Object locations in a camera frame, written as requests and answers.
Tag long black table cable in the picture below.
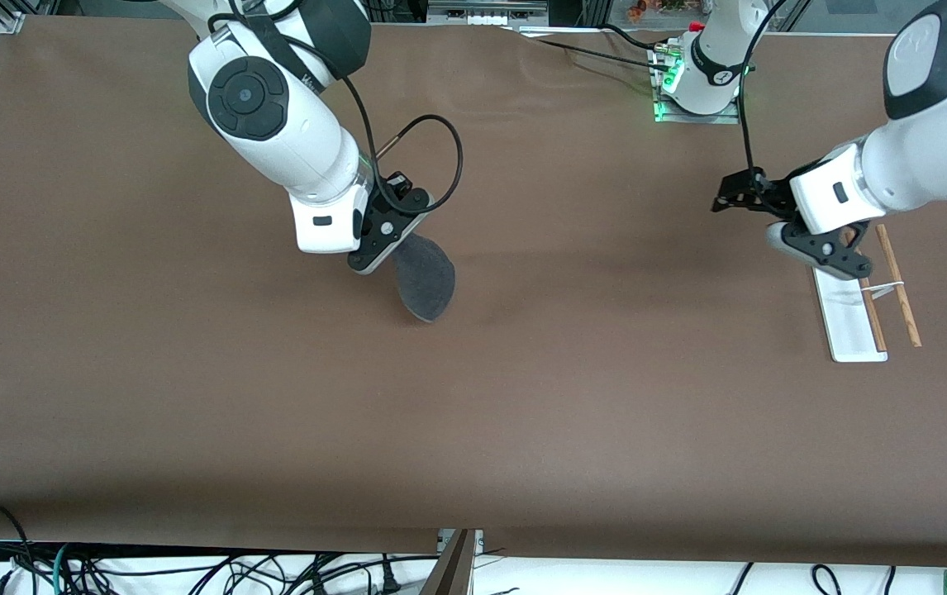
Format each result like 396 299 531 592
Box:
507 25 673 74

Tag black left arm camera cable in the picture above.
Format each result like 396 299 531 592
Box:
738 0 788 195

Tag short black table cable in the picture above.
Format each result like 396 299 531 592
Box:
602 23 673 55

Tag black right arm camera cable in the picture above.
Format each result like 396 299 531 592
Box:
207 8 464 217

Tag white power strip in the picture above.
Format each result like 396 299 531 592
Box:
428 0 550 26

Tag small metal edge bracket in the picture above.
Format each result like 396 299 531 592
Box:
437 529 485 556

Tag grey and pink towel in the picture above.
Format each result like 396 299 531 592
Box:
393 233 457 323

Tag orange background objects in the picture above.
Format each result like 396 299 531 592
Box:
626 0 693 19

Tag brown table cover sheet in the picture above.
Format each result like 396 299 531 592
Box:
0 17 947 568

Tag tangled black floor cables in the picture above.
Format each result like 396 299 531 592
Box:
69 550 408 595

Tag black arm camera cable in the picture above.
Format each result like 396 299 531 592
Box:
207 8 464 217
738 0 788 195

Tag white rack with wooden bars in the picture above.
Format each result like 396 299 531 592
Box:
812 223 923 363

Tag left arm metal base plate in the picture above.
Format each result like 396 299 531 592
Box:
652 45 743 125

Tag brown grey angled beam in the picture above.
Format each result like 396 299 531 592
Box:
420 529 476 595

